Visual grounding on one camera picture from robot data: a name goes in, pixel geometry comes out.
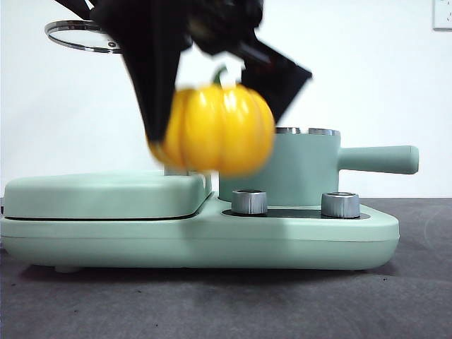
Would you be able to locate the glass lid with green knob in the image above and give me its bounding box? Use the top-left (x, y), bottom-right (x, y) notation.
top-left (44, 20), bottom-right (124, 54)

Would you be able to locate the yellow pumpkin with green stem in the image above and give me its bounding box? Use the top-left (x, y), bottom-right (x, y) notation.
top-left (148, 66), bottom-right (276, 177)

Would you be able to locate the silver control knob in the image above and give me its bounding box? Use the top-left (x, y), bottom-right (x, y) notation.
top-left (320, 191), bottom-right (360, 218)
top-left (231, 189), bottom-right (268, 215)

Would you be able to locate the mint green griddle cover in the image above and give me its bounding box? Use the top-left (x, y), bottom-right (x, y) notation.
top-left (3, 171), bottom-right (213, 220)

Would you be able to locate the black control panel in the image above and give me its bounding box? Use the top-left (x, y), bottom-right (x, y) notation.
top-left (221, 208), bottom-right (361, 220)

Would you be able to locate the mint green cooker base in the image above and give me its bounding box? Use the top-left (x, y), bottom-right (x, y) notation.
top-left (0, 197), bottom-right (400, 275)

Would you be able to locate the mint green pot with handle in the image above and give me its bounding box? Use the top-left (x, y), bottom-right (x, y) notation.
top-left (218, 126), bottom-right (420, 209)

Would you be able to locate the silver griddle cover handle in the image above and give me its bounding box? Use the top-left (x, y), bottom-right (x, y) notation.
top-left (164, 162), bottom-right (201, 177)

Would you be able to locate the white wall socket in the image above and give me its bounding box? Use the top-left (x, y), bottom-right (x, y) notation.
top-left (432, 0), bottom-right (452, 31)

